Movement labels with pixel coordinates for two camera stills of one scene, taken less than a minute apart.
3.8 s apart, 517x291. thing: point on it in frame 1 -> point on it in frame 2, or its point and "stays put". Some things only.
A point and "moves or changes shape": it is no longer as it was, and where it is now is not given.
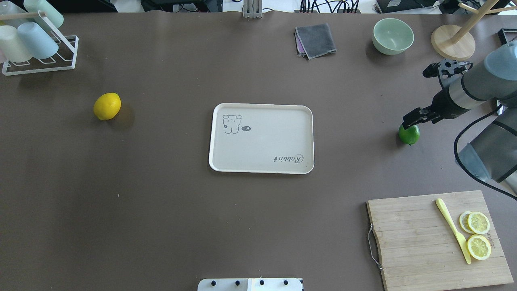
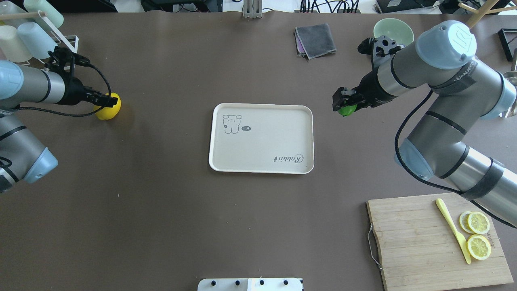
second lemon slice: (478, 247) stays put
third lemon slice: (463, 219) stays put
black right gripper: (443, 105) -> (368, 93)
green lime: (410, 136) moves or changes shape
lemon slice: (478, 222) stays put
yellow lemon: (107, 106) stays put
